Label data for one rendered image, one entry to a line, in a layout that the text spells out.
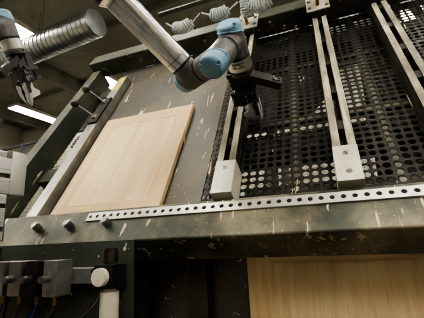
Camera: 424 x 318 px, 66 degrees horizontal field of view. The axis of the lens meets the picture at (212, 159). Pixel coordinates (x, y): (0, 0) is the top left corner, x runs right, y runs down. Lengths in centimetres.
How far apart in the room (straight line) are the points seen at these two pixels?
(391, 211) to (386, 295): 31
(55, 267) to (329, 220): 69
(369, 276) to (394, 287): 6
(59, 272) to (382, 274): 86
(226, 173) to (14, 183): 52
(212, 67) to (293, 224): 46
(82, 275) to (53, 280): 7
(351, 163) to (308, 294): 41
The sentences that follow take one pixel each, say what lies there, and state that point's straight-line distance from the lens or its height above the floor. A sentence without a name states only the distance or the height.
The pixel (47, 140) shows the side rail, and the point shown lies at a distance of 171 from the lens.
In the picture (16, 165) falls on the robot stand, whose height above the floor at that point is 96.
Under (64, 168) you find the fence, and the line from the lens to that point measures 143.
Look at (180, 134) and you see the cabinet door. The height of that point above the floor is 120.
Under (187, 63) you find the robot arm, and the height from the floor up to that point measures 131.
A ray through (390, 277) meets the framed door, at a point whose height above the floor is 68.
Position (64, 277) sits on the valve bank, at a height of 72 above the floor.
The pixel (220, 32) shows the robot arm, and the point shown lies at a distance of 100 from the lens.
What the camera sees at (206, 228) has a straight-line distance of 86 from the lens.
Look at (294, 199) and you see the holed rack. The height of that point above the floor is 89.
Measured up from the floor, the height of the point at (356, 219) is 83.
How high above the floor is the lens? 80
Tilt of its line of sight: 14 degrees up
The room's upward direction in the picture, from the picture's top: 3 degrees counter-clockwise
